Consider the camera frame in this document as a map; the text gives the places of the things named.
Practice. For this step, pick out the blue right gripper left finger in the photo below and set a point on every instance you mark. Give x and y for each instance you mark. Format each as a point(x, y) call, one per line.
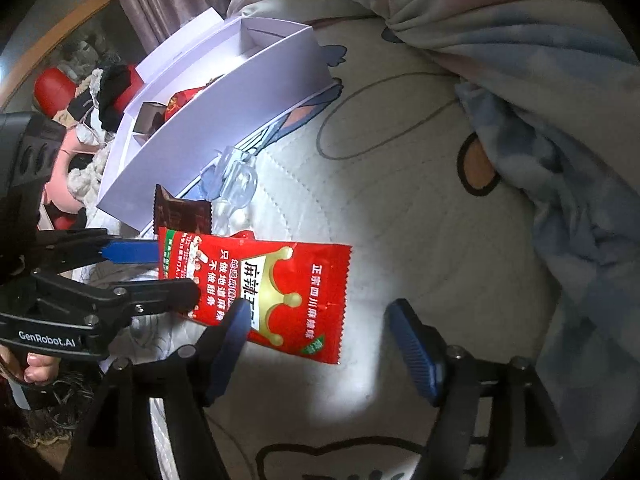
point(229, 338)

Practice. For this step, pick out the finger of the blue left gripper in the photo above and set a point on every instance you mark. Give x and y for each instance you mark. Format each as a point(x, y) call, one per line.
point(131, 251)
point(68, 302)

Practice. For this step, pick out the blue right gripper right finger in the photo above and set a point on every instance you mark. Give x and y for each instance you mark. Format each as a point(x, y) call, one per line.
point(421, 347)

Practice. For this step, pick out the large red spicy snack bag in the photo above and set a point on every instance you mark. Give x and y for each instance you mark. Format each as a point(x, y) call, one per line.
point(296, 291)

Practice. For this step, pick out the dark brown snack wrapper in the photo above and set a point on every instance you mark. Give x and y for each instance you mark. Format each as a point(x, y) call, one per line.
point(170, 212)

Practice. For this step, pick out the person's left hand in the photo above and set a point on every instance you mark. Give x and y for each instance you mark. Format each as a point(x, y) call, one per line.
point(38, 370)

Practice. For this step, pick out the red leather chair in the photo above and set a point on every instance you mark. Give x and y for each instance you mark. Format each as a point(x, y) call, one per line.
point(53, 90)

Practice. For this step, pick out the pile of clothes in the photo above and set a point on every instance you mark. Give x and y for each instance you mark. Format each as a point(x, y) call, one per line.
point(91, 119)

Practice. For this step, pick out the clear plastic packaging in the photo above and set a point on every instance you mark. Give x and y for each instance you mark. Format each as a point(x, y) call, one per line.
point(229, 183)

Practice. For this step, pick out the white quilted cartoon bedspread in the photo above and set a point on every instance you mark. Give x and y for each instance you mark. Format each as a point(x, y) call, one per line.
point(372, 163)

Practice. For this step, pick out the white open gift box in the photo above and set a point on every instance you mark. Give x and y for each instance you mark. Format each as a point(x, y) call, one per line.
point(256, 71)

